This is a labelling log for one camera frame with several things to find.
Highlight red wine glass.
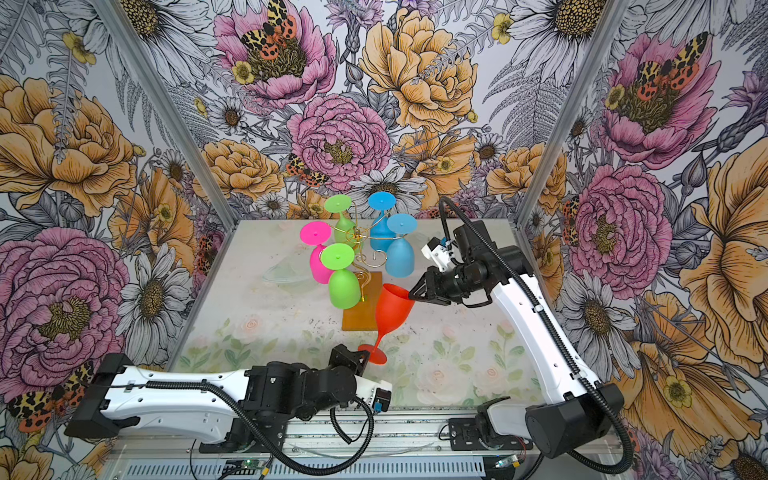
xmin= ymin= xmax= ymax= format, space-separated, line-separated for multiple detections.
xmin=358 ymin=283 xmax=415 ymax=365

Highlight light blue wine glass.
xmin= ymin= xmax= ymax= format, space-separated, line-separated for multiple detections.
xmin=385 ymin=214 xmax=418 ymax=278

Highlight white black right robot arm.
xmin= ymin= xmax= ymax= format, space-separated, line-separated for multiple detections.
xmin=409 ymin=221 xmax=633 ymax=474

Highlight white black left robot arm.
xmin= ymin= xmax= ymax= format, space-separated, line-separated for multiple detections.
xmin=65 ymin=344 xmax=392 ymax=451

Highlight wooden rack base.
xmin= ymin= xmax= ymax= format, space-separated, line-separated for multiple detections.
xmin=341 ymin=272 xmax=383 ymax=332

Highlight front green wine glass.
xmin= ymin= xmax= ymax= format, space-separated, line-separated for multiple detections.
xmin=320 ymin=243 xmax=361 ymax=310

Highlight green wine glass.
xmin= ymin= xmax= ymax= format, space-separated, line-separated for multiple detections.
xmin=324 ymin=194 xmax=356 ymax=247
xmin=320 ymin=243 xmax=361 ymax=310

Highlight back green wine glass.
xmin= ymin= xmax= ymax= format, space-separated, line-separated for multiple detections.
xmin=324 ymin=194 xmax=356 ymax=247

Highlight back blue wine glass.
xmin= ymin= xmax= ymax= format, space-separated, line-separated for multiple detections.
xmin=368 ymin=191 xmax=396 ymax=252

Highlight pink wine glass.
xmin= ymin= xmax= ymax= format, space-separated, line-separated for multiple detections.
xmin=299 ymin=221 xmax=333 ymax=285

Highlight green circuit board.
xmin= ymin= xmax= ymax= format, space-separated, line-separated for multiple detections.
xmin=218 ymin=457 xmax=274 ymax=480

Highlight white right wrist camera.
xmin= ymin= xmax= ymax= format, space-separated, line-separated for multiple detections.
xmin=421 ymin=237 xmax=459 ymax=272

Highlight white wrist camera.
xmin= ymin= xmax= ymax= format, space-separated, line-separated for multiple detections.
xmin=355 ymin=376 xmax=393 ymax=414
xmin=421 ymin=237 xmax=459 ymax=272

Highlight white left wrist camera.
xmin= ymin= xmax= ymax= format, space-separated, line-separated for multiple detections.
xmin=355 ymin=376 xmax=393 ymax=414

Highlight gold wire glass rack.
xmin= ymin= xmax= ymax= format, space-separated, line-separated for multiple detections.
xmin=348 ymin=211 xmax=387 ymax=297

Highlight right aluminium corner post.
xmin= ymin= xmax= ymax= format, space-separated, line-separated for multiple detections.
xmin=514 ymin=1 xmax=627 ymax=230

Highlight aluminium corner post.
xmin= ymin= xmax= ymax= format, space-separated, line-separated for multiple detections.
xmin=94 ymin=1 xmax=239 ymax=233
xmin=514 ymin=1 xmax=627 ymax=230

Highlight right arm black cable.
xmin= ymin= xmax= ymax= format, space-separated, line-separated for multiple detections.
xmin=437 ymin=196 xmax=636 ymax=475

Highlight left aluminium corner post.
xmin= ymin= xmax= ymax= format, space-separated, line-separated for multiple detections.
xmin=94 ymin=1 xmax=239 ymax=233

